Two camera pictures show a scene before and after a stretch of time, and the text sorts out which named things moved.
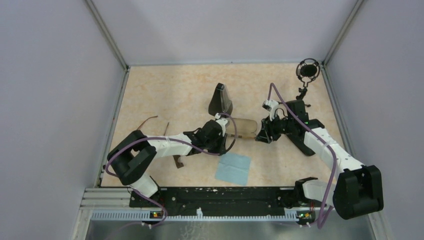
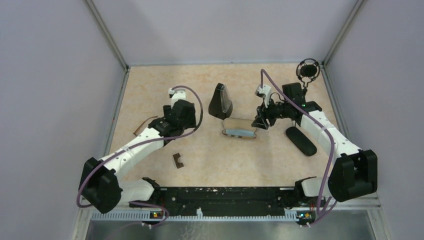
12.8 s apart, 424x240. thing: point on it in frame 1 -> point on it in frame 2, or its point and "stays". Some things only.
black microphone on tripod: (307, 70) stays
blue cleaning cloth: (233, 168) -> (240, 132)
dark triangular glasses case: (220, 102) stays
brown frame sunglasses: (153, 117) stays
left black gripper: (221, 149) -> (191, 122)
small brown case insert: (178, 164) stays
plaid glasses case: (245, 128) stays
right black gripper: (267, 130) -> (263, 114)
